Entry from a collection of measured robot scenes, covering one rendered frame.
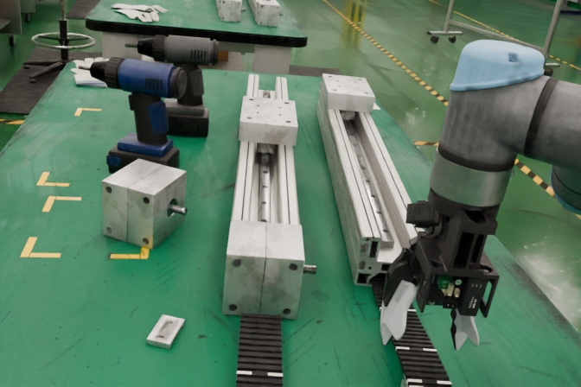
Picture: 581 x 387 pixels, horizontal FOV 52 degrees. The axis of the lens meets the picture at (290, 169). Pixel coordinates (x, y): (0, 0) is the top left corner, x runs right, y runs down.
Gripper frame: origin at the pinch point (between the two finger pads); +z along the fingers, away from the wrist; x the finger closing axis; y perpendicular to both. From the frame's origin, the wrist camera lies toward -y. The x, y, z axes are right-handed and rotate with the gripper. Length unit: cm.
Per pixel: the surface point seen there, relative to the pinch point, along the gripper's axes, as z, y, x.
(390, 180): -3.0, -37.4, 2.7
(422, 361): 2.4, 1.9, 0.2
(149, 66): -16, -48, -41
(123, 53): 20, -194, -79
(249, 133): -5, -49, -23
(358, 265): 2.3, -17.5, -4.8
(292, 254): -4.0, -9.2, -15.6
